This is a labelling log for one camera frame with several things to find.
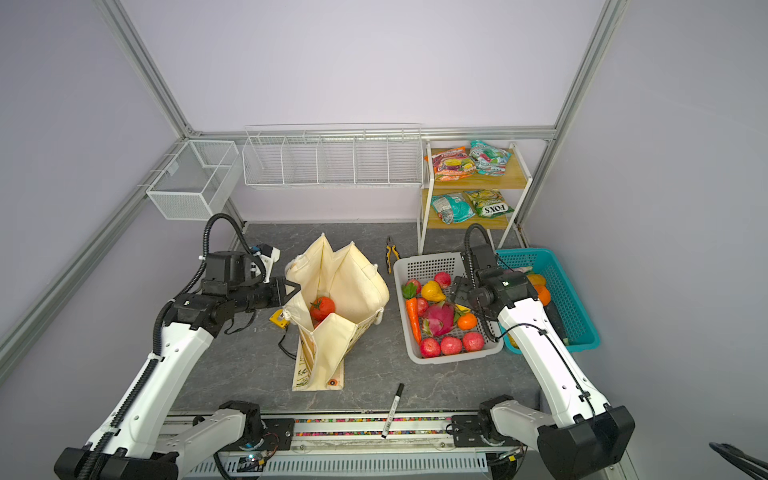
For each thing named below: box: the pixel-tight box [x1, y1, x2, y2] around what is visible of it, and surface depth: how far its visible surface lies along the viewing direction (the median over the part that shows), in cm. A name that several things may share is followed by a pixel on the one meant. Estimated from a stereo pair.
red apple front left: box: [420, 337, 441, 359], surface depth 84 cm
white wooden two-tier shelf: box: [417, 141, 533, 255], surface depth 91 cm
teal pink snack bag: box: [469, 140, 513, 176], surface depth 89 cm
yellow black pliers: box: [385, 236, 401, 275], surface depth 114 cm
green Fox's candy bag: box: [466, 188, 514, 219], surface depth 103 cm
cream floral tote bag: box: [282, 233, 390, 391], surface depth 84 cm
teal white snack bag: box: [430, 192, 476, 225], surface depth 101 cm
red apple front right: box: [462, 332, 485, 352], surface depth 86 cm
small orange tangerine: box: [457, 313, 477, 331], surface depth 89 cm
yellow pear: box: [421, 280, 447, 302], surface depth 96 cm
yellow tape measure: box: [269, 309, 290, 329], surface depth 93 cm
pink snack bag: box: [432, 147, 476, 182], surface depth 86 cm
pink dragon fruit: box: [422, 302, 455, 336], surface depth 87 cm
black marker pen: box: [381, 382, 405, 439], surface depth 79 cm
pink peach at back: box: [434, 271, 452, 289], surface depth 101 cm
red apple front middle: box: [440, 336, 463, 356], surface depth 84 cm
